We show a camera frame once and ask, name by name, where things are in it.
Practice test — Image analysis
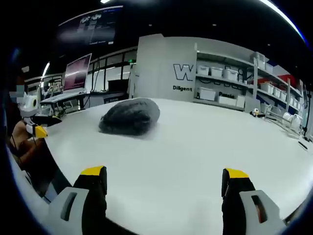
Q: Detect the dark grey towel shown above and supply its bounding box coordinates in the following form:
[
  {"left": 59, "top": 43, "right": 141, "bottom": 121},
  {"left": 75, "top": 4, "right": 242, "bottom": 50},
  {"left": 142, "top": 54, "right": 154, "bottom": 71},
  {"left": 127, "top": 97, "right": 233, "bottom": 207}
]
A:
[{"left": 98, "top": 97, "right": 161, "bottom": 137}]

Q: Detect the grey office desk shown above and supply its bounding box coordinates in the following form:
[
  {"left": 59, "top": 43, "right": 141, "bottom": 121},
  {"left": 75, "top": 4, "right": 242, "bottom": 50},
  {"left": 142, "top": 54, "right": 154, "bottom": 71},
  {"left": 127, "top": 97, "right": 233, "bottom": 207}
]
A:
[{"left": 40, "top": 91, "right": 90, "bottom": 112}]

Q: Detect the computer monitor with pink screen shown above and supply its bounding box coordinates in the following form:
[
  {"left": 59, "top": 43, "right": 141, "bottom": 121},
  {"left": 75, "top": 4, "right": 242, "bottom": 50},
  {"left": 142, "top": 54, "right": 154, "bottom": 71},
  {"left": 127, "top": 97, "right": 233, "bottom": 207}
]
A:
[{"left": 63, "top": 53, "right": 93, "bottom": 93}]

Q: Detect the black monitor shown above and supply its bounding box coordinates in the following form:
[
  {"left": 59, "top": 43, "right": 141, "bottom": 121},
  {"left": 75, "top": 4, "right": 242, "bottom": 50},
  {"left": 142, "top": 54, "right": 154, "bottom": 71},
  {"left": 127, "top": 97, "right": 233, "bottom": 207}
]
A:
[{"left": 107, "top": 79, "right": 130, "bottom": 93}]

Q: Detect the small black and yellow device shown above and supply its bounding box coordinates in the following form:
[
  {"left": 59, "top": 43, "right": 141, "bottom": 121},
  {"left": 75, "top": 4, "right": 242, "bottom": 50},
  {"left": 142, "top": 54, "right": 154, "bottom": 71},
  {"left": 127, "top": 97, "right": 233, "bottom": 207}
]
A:
[{"left": 249, "top": 108, "right": 266, "bottom": 118}]

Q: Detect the large overhead display screen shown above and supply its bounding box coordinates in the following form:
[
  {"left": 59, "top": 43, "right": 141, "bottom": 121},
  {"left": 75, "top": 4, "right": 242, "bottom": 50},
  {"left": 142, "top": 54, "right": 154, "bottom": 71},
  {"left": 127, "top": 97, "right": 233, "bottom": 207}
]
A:
[{"left": 58, "top": 5, "right": 124, "bottom": 47}]

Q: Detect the white partition with lettering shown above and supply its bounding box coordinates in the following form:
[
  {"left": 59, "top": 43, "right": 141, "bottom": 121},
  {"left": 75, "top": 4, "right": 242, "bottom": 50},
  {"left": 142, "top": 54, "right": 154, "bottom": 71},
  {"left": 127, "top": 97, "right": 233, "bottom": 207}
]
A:
[{"left": 135, "top": 34, "right": 199, "bottom": 101}]

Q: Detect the row of white storage bins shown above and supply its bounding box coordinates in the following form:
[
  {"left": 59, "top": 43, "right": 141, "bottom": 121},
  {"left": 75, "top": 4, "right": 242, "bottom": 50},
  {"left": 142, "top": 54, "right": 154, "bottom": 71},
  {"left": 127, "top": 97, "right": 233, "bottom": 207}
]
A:
[{"left": 196, "top": 64, "right": 303, "bottom": 111}]

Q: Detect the grey metal shelving unit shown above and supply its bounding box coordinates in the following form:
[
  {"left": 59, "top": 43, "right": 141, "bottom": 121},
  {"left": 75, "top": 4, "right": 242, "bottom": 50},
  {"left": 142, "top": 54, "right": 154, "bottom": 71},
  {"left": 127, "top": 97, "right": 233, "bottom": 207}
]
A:
[{"left": 194, "top": 43, "right": 304, "bottom": 114}]

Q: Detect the wire dish rack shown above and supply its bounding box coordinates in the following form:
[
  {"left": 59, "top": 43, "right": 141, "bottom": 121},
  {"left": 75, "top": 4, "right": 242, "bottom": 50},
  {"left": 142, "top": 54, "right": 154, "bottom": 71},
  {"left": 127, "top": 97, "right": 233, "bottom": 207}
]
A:
[{"left": 265, "top": 104, "right": 304, "bottom": 139}]

